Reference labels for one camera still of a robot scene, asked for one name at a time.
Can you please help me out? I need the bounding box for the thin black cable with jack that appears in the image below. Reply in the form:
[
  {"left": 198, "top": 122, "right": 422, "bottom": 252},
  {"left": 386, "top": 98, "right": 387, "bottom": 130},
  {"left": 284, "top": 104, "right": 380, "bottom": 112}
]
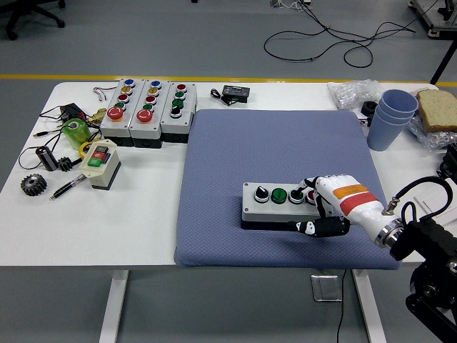
[{"left": 17, "top": 126, "right": 72, "bottom": 169}]

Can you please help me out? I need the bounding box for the clear plastic bag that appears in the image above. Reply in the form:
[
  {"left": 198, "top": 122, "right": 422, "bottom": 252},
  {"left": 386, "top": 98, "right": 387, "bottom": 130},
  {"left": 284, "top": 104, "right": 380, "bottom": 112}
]
[{"left": 406, "top": 114, "right": 457, "bottom": 153}]

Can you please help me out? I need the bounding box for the green tape roll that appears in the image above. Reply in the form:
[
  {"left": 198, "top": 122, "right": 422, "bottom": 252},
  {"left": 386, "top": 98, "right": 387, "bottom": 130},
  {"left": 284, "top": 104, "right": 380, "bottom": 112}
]
[{"left": 61, "top": 118, "right": 92, "bottom": 150}]

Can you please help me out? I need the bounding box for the silver floor socket plate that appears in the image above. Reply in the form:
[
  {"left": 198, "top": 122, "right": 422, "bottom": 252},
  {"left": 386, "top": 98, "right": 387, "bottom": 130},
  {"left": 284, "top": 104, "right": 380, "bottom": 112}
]
[{"left": 310, "top": 273, "right": 343, "bottom": 303}]

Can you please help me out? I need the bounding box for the white wall switch panel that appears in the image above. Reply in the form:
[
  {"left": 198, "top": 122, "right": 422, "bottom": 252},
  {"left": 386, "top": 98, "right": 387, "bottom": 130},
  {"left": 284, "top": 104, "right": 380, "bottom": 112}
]
[{"left": 410, "top": 193, "right": 448, "bottom": 222}]

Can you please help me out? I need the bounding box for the brass fitting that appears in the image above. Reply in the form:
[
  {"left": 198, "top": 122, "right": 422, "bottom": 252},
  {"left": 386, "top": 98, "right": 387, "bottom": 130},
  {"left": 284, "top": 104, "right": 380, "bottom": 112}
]
[{"left": 87, "top": 108, "right": 108, "bottom": 126}]

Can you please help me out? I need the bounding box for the red white wire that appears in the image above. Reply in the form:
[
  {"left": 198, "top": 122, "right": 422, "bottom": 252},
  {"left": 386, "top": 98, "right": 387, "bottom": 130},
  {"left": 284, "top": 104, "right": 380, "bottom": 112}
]
[{"left": 92, "top": 85, "right": 119, "bottom": 103}]

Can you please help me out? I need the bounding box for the black cylindrical capacitor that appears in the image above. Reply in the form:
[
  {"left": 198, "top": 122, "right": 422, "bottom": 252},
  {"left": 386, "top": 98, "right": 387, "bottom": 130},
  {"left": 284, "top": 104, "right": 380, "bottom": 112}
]
[{"left": 35, "top": 145, "right": 58, "bottom": 172}]

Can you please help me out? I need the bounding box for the black device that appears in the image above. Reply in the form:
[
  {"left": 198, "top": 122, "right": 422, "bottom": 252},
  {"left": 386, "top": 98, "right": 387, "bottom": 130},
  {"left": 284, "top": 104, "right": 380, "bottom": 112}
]
[{"left": 436, "top": 142, "right": 457, "bottom": 179}]

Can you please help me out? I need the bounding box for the large steel gear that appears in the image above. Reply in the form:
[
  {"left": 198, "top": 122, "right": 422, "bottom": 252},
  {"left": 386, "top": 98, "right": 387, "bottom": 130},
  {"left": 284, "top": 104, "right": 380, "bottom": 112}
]
[{"left": 20, "top": 173, "right": 49, "bottom": 197}]

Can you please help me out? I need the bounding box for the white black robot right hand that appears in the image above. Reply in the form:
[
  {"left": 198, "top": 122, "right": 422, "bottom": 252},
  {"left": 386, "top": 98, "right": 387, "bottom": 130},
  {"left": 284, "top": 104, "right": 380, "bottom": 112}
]
[{"left": 288, "top": 173, "right": 394, "bottom": 239}]

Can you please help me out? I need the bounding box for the black pen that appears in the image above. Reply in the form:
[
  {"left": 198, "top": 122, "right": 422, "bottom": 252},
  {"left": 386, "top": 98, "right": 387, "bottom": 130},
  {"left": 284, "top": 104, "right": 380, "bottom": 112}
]
[{"left": 49, "top": 174, "right": 88, "bottom": 200}]

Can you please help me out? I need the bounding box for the blue-grey padded mat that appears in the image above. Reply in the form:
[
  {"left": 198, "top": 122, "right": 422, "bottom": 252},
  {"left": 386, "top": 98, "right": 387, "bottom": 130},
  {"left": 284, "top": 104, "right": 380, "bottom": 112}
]
[{"left": 174, "top": 108, "right": 403, "bottom": 271}]

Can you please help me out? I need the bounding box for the grey five-button box with mushroom stop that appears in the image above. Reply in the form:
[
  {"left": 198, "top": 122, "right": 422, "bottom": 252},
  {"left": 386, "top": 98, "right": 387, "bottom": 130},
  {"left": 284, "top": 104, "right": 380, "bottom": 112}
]
[
  {"left": 129, "top": 79, "right": 171, "bottom": 148},
  {"left": 99, "top": 78, "right": 146, "bottom": 139}
]

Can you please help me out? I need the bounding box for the slice of bread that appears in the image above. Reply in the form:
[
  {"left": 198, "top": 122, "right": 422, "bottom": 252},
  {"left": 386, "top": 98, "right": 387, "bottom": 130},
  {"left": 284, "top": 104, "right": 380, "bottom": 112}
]
[{"left": 416, "top": 89, "right": 457, "bottom": 134}]

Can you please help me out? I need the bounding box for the grey control box with selector knob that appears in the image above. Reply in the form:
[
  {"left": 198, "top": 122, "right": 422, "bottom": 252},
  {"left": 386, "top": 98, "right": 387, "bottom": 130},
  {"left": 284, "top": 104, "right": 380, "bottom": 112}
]
[{"left": 160, "top": 81, "right": 198, "bottom": 144}]

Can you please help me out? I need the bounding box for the grey four-button control box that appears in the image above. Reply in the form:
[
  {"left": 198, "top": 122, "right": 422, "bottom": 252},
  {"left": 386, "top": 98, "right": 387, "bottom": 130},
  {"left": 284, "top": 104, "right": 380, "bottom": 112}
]
[{"left": 240, "top": 182, "right": 338, "bottom": 232}]

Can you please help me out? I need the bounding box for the black digital meter module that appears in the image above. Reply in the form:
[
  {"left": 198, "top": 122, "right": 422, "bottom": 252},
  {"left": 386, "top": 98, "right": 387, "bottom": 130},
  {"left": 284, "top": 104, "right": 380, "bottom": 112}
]
[{"left": 210, "top": 84, "right": 251, "bottom": 106}]

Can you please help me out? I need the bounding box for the cream red-green switch box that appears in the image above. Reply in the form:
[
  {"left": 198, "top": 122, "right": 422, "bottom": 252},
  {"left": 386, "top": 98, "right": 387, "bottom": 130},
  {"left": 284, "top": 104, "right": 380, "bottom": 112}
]
[{"left": 79, "top": 139, "right": 121, "bottom": 190}]

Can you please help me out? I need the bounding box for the clear bubble wrap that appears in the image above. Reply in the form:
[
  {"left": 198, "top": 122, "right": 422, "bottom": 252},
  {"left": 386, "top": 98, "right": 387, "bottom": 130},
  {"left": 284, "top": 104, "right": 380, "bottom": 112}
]
[{"left": 327, "top": 79, "right": 383, "bottom": 110}]

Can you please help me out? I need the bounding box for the black floor cable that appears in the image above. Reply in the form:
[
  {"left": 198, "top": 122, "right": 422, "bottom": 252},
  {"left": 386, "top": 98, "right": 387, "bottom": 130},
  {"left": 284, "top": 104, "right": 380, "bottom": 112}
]
[{"left": 263, "top": 0, "right": 440, "bottom": 69}]

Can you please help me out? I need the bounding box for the white table leg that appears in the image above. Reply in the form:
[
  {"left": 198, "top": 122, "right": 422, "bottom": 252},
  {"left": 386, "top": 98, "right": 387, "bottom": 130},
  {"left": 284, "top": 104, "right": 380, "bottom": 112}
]
[
  {"left": 99, "top": 269, "right": 130, "bottom": 343},
  {"left": 351, "top": 268, "right": 387, "bottom": 343}
]

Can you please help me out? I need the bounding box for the black power adapter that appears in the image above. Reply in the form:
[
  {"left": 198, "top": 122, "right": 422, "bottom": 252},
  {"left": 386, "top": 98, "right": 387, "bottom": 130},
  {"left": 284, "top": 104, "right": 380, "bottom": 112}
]
[{"left": 59, "top": 102, "right": 86, "bottom": 124}]

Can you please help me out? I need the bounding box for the black socket cable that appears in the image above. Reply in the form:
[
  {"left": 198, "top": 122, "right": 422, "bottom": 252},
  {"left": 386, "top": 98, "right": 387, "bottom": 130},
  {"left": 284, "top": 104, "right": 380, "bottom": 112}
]
[{"left": 335, "top": 269, "right": 347, "bottom": 343}]

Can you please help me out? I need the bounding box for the black office chair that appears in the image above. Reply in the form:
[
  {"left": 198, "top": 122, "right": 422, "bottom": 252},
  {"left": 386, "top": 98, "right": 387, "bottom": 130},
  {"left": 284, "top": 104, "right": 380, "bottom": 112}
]
[{"left": 0, "top": 0, "right": 67, "bottom": 41}]

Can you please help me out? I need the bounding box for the metal equipment frame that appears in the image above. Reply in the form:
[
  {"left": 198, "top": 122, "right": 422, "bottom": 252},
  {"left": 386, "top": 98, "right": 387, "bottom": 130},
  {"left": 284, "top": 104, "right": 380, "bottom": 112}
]
[{"left": 406, "top": 0, "right": 457, "bottom": 39}]

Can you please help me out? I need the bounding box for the blue plastic cup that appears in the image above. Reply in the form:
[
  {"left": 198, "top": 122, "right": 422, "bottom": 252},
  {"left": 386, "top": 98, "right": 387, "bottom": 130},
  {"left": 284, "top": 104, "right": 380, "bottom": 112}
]
[
  {"left": 380, "top": 89, "right": 419, "bottom": 117},
  {"left": 376, "top": 103, "right": 417, "bottom": 125},
  {"left": 366, "top": 110, "right": 412, "bottom": 151}
]

